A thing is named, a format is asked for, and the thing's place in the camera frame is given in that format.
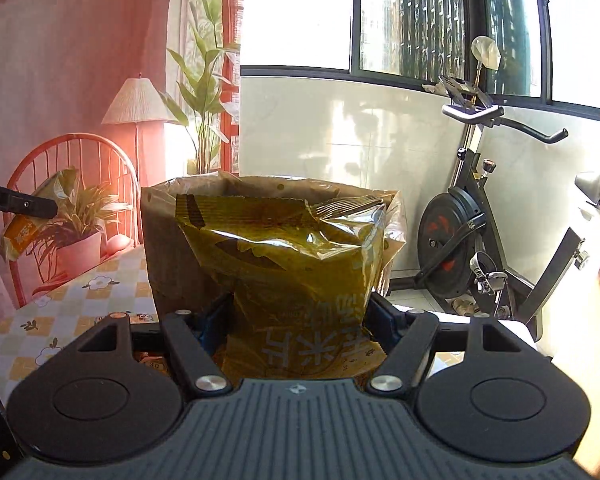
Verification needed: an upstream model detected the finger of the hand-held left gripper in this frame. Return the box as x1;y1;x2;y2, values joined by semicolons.
0;180;59;219

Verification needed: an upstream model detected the checked floral tablecloth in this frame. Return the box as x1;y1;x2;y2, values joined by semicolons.
0;242;161;411

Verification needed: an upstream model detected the window with dark frame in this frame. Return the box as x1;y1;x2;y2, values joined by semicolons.
240;0;600;123

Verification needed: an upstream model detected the brown cardboard box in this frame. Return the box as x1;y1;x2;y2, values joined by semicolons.
140;170;408;318

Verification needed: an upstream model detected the clear plastic box liner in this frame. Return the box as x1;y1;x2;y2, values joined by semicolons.
147;170;409;296

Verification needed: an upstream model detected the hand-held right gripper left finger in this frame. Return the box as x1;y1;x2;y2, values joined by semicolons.
75;292;236;395

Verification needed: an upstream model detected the black exercise bike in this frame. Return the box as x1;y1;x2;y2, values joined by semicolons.
417;35;600;341

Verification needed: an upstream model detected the large yellow snack bag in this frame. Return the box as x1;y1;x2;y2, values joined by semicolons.
175;194;398;381

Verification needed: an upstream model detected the green yellow snack packet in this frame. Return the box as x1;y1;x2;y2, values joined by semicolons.
0;167;79;262

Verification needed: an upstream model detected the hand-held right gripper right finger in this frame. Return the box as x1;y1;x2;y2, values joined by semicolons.
367;292;523;395

